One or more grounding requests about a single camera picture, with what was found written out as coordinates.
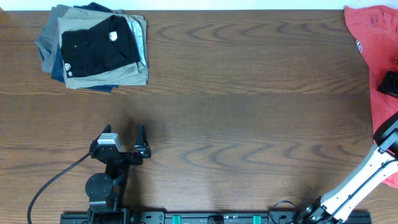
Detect red soccer t-shirt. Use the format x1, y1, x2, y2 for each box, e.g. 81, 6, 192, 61
343, 5, 398, 189

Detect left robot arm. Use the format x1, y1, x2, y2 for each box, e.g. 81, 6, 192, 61
85, 124, 151, 223

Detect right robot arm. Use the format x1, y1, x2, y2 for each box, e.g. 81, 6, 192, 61
293, 112, 397, 223

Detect grey folded garment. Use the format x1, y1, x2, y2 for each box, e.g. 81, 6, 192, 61
35, 4, 70, 73

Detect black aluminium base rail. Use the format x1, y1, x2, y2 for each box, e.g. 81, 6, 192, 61
59, 210, 373, 224

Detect khaki folded garment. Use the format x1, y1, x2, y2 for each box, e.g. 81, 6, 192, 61
57, 7, 149, 89

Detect navy folded garment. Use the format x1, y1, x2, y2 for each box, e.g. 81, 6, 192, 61
51, 2, 119, 93

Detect black folded polo shirt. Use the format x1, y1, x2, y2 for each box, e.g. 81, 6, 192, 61
60, 16, 140, 78

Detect light blue folded garment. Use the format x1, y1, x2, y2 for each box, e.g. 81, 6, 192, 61
129, 19, 147, 67

